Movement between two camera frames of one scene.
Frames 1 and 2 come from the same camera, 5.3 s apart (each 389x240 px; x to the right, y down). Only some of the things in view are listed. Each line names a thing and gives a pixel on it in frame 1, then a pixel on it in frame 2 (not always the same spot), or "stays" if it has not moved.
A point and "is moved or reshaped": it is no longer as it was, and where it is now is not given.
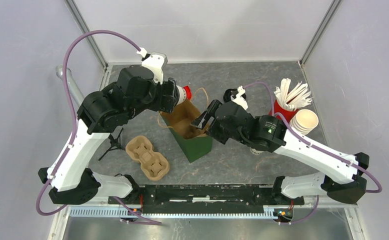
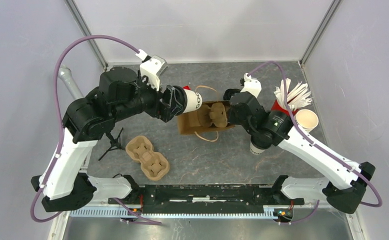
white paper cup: x=182 y=95 is moved or reshaped
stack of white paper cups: x=304 y=121 stays
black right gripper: x=212 y=130 -> x=231 y=118
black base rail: x=169 y=199 stays
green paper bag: x=192 y=141 is moved or reshaped
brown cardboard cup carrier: x=155 y=165 stays
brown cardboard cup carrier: x=184 y=127 is moved or reshaped
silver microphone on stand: x=74 y=88 stays
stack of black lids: x=233 y=92 stays
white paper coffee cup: x=255 y=151 stays
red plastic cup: x=288 y=114 stays
